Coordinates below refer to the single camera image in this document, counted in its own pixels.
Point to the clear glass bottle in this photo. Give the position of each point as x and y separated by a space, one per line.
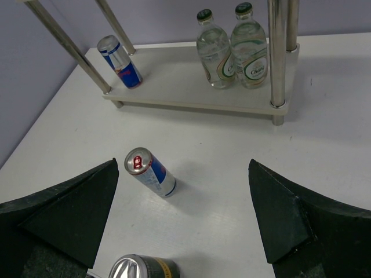
214 51
249 47

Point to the red tab silver can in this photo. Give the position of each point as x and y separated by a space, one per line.
141 164

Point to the left clear glass bottle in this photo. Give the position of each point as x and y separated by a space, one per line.
214 51

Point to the black yellow can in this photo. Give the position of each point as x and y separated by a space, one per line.
142 266

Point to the right clear glass bottle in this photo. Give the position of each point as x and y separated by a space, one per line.
249 47

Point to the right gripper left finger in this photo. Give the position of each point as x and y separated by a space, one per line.
57 232

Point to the blue silver energy can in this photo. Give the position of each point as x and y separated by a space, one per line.
113 52

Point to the beige two-tier shelf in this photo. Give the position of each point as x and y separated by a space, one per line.
173 76

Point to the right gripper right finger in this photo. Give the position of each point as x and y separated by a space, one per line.
306 234

